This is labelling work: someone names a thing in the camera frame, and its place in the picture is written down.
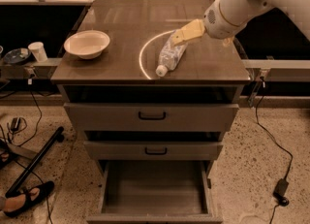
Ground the clear plastic water bottle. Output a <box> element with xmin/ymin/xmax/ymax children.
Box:
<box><xmin>156</xmin><ymin>31</ymin><xmax>187</xmax><ymax>77</ymax></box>

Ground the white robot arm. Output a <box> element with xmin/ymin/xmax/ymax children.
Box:
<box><xmin>171</xmin><ymin>0</ymin><xmax>310</xmax><ymax>46</ymax></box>

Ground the grey drawer cabinet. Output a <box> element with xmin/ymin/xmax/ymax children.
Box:
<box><xmin>50</xmin><ymin>0</ymin><xmax>251</xmax><ymax>224</ymax></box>

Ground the open bottom drawer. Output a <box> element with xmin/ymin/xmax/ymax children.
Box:
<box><xmin>86</xmin><ymin>160</ymin><xmax>223</xmax><ymax>224</ymax></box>

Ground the white ceramic bowl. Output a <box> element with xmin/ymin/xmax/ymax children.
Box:
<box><xmin>64</xmin><ymin>30</ymin><xmax>110</xmax><ymax>59</ymax></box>

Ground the white paper cup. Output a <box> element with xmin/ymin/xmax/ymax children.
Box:
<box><xmin>28</xmin><ymin>42</ymin><xmax>47</xmax><ymax>62</ymax></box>

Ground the black pole on floor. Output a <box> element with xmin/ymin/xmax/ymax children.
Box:
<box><xmin>5</xmin><ymin>126</ymin><xmax>64</xmax><ymax>197</ymax></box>

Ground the dark blue plate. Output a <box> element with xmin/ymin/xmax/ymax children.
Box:
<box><xmin>3</xmin><ymin>48</ymin><xmax>31</xmax><ymax>65</ymax></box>

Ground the small black adapter left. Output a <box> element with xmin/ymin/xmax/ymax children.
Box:
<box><xmin>10</xmin><ymin>117</ymin><xmax>20</xmax><ymax>131</ymax></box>

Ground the foot in black shoe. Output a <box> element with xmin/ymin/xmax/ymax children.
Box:
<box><xmin>0</xmin><ymin>181</ymin><xmax>54</xmax><ymax>217</ymax></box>

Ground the top drawer with handle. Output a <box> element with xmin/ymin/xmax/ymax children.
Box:
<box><xmin>64</xmin><ymin>103</ymin><xmax>238</xmax><ymax>132</ymax></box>

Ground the drawer with handle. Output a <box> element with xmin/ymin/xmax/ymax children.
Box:
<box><xmin>64</xmin><ymin>103</ymin><xmax>238</xmax><ymax>132</ymax></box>
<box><xmin>84</xmin><ymin>141</ymin><xmax>223</xmax><ymax>161</ymax></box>

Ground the middle drawer with handle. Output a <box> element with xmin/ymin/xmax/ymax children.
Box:
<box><xmin>84</xmin><ymin>141</ymin><xmax>223</xmax><ymax>161</ymax></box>

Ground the black cable left floor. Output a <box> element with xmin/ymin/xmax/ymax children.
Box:
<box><xmin>0</xmin><ymin>79</ymin><xmax>54</xmax><ymax>224</ymax></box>

